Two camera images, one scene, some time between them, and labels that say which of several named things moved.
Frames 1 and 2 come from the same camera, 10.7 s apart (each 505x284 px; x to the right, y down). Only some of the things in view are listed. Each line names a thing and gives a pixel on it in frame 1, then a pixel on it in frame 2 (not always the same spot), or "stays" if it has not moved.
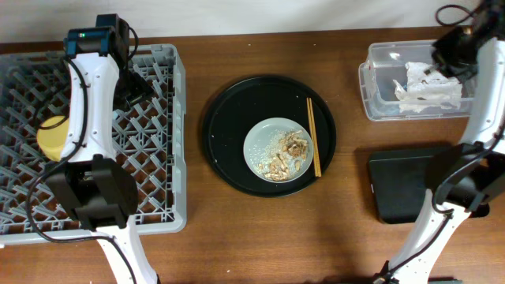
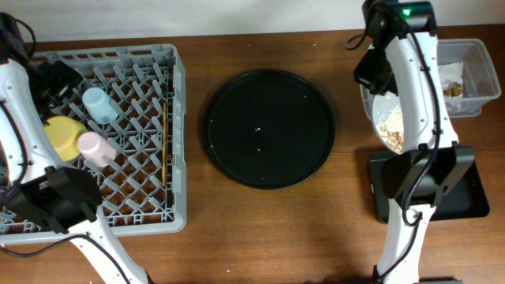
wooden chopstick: x=315 y=168 to x=164 y=138
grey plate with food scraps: x=278 y=150 to x=387 y=114
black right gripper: x=436 y=56 to x=360 y=75
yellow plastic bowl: x=51 y=135 stays
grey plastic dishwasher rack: x=148 y=135 stays
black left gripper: x=141 y=87 to x=65 y=77
